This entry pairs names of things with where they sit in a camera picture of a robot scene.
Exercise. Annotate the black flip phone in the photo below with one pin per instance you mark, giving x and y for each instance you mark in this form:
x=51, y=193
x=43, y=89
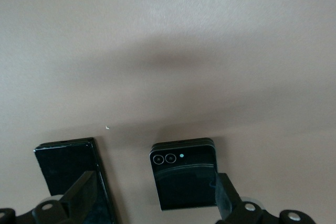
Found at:
x=183, y=182

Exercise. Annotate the black slab smartphone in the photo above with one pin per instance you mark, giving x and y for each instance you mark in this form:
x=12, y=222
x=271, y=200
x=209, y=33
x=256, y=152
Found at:
x=65, y=163

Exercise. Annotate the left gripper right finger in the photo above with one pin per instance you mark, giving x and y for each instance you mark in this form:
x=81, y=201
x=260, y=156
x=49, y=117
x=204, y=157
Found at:
x=225, y=197

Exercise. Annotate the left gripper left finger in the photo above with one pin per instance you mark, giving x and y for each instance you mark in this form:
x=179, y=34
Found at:
x=78, y=192

